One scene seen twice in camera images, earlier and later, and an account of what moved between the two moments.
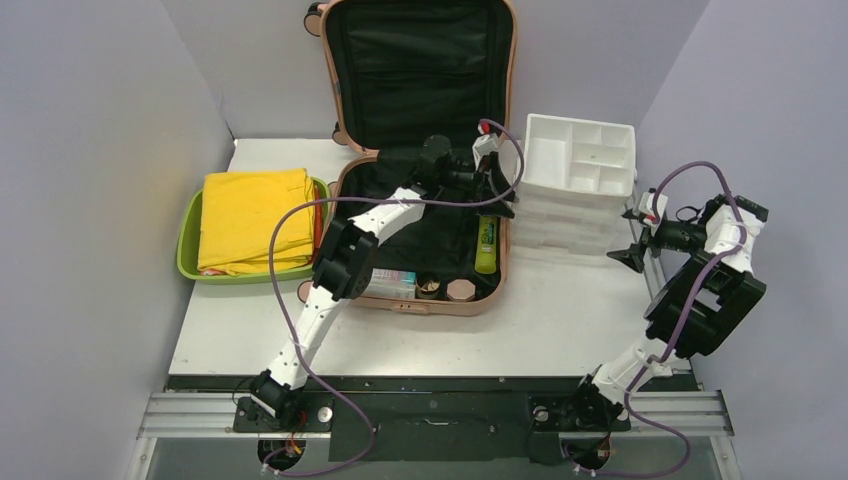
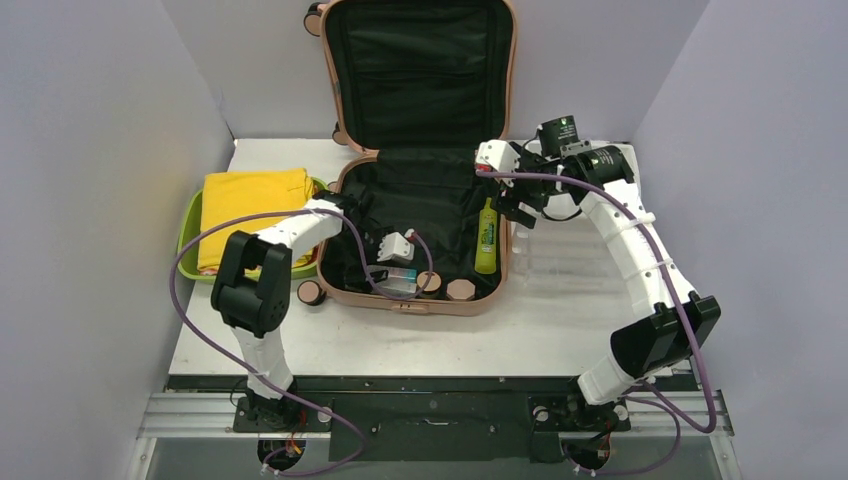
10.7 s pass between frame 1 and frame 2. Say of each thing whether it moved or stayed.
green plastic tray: stayed
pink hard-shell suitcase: stayed
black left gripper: moved
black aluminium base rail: stayed
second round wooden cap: stayed
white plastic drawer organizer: moved
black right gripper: moved
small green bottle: stayed
